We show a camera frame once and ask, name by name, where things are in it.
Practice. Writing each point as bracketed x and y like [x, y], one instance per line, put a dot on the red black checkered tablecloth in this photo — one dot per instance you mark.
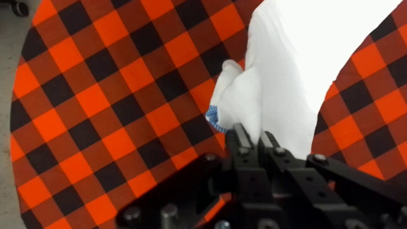
[106, 106]

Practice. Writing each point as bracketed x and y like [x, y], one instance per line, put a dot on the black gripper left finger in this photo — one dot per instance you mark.
[242, 142]

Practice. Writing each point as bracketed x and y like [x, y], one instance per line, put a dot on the white towel with blue stripes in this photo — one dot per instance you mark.
[293, 68]

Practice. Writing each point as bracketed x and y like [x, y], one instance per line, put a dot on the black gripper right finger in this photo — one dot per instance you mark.
[274, 148]

